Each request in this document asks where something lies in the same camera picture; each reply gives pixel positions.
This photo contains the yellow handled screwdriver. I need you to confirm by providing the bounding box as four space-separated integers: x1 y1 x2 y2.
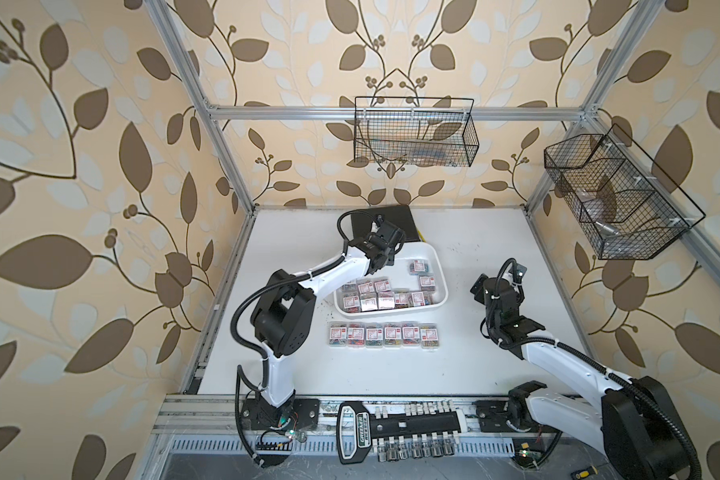
571 470 590 480

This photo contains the black wire basket wall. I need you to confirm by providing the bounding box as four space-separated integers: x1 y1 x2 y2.
544 124 706 261
353 95 480 168

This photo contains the white plastic storage tray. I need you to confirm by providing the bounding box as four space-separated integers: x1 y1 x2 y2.
330 242 449 320

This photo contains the black wire basket right wall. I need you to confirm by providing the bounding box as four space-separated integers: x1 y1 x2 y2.
544 124 706 261

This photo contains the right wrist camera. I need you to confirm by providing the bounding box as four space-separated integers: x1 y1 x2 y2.
500 258 527 285

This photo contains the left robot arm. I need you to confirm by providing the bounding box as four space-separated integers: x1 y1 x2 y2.
230 209 407 469

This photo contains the black wire basket back wall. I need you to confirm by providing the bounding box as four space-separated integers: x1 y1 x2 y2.
353 95 480 168

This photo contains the paper clip box removed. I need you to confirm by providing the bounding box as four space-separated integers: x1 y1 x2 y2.
347 323 366 348
365 323 384 348
401 322 421 347
383 323 403 348
419 324 441 350
328 322 348 348

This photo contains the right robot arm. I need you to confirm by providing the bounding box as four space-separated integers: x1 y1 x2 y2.
470 275 702 479

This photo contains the black socket set holder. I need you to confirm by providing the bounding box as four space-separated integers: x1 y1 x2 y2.
335 401 468 465

